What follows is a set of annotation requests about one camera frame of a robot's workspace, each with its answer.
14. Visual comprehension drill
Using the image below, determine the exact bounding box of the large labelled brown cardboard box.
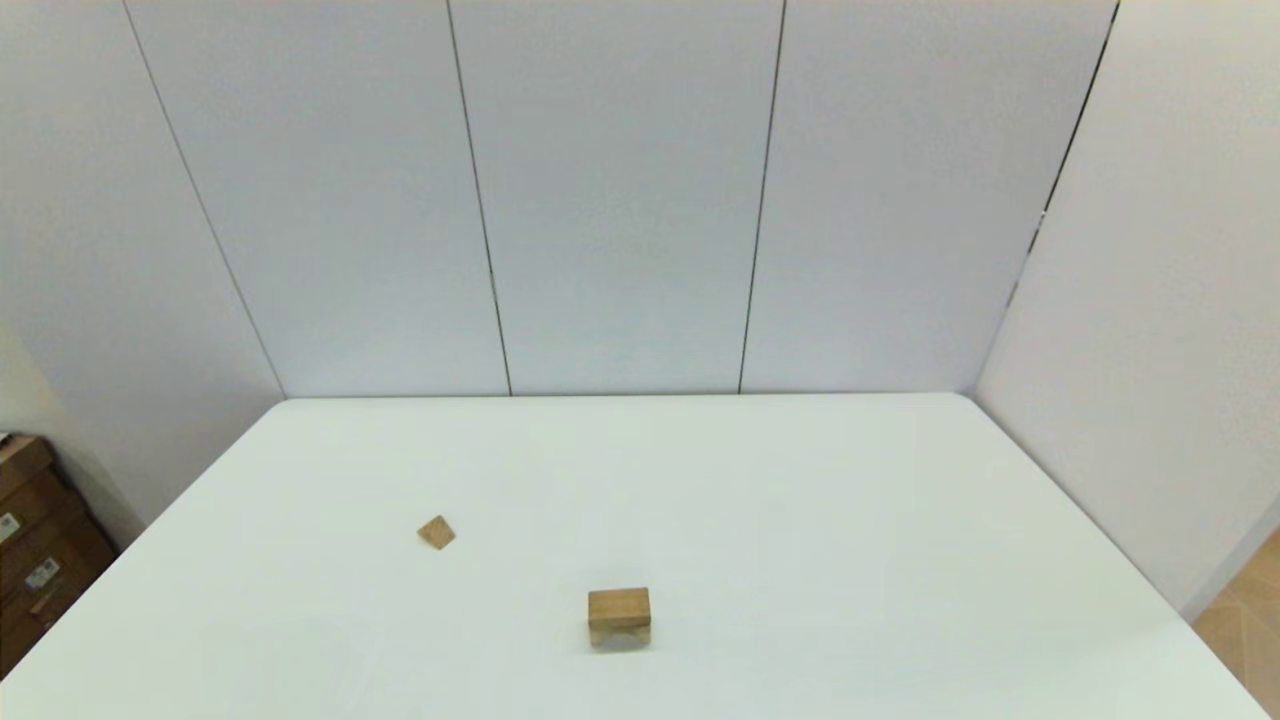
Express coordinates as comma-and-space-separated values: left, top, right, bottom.
0, 470, 119, 679

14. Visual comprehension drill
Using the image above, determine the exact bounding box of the arched wooden building block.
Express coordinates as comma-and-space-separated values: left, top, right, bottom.
589, 622, 653, 651

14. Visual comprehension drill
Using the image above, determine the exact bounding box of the small brown cardboard box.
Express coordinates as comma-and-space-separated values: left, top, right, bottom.
0, 432, 56, 501

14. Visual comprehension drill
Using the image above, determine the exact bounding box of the rectangular wooden building block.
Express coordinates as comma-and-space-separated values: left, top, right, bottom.
587, 588, 652, 631

